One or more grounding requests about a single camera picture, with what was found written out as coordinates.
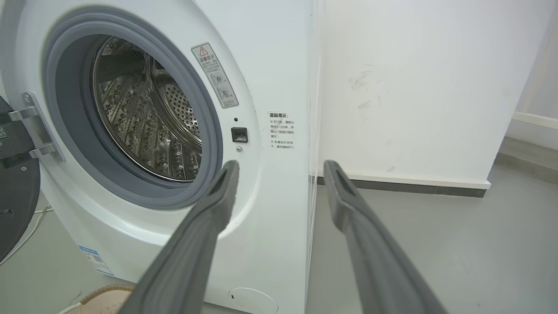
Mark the white text instruction sticker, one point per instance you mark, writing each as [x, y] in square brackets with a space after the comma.
[281, 131]

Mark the stainless steel washing machine drum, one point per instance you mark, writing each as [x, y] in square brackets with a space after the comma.
[139, 122]

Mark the white front-load washing machine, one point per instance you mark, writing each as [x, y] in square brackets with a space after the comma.
[270, 240]

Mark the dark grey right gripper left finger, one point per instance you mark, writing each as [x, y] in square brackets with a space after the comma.
[187, 261]

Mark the grey rubber door gasket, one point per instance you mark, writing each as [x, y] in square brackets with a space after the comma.
[69, 131]

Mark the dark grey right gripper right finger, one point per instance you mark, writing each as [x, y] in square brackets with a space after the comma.
[383, 270]

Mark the black round washer door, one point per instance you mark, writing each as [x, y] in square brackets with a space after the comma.
[17, 196]

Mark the white and dark baseboard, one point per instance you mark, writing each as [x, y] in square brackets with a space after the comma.
[532, 131]
[414, 185]

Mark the black door latch socket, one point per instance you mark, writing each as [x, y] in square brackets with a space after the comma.
[239, 134]

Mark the silver metal door hinge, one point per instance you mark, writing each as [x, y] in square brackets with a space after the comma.
[41, 131]

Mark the blue energy label sticker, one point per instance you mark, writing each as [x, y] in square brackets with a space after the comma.
[96, 261]

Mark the grey warning sticker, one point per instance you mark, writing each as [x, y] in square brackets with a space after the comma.
[215, 75]

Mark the round drain filter cover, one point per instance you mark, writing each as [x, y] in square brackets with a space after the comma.
[250, 302]

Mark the cream perforated laundry basket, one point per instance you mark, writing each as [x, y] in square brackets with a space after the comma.
[104, 301]

